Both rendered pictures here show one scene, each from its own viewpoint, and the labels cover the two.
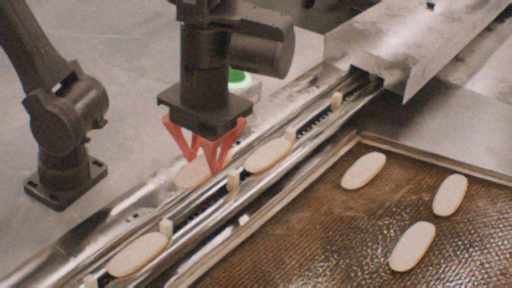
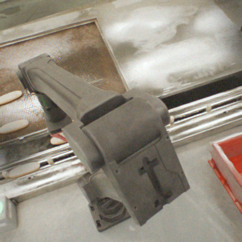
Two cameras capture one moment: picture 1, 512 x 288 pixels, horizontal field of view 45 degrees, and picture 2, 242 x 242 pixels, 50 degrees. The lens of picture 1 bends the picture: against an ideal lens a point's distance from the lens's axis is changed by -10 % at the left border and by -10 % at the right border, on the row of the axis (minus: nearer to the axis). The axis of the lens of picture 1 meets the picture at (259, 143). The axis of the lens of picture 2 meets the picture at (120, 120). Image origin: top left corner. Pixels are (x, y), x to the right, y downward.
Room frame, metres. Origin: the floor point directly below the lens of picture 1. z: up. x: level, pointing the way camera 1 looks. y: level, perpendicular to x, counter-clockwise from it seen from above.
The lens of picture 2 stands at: (0.92, 0.56, 1.53)
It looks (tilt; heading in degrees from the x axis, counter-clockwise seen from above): 48 degrees down; 226
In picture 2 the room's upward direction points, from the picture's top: 10 degrees counter-clockwise
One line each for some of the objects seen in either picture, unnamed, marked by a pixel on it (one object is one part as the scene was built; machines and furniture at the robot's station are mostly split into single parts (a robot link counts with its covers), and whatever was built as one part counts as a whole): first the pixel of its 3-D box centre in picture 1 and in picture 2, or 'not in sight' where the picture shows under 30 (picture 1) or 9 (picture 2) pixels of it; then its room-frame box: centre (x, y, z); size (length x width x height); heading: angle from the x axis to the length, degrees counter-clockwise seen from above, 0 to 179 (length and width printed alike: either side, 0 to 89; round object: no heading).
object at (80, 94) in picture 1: (71, 119); (100, 185); (0.75, 0.26, 0.94); 0.09 x 0.05 x 0.10; 73
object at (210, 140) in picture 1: (207, 137); not in sight; (0.68, 0.06, 0.98); 0.07 x 0.07 x 0.09; 57
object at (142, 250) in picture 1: (137, 252); not in sight; (0.59, 0.14, 0.86); 0.10 x 0.04 x 0.01; 146
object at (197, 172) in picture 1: (203, 165); (66, 135); (0.68, 0.07, 0.93); 0.10 x 0.04 x 0.01; 147
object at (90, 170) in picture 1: (63, 160); (111, 203); (0.75, 0.29, 0.86); 0.12 x 0.09 x 0.08; 152
